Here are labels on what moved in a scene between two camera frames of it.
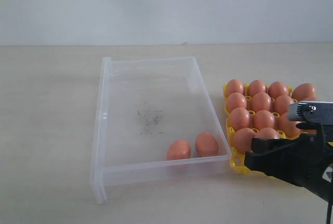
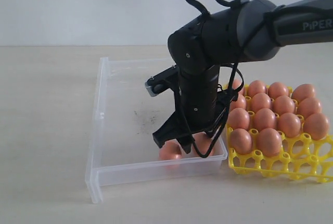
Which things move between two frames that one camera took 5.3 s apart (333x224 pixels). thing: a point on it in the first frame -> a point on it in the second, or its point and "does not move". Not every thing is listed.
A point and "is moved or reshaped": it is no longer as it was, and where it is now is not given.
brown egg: [304, 91] does not move
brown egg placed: [256, 86] does not move
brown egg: [240, 118] does not move
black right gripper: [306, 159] -> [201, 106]
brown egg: [179, 149] is moved or reshaped
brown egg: [261, 101] does not move
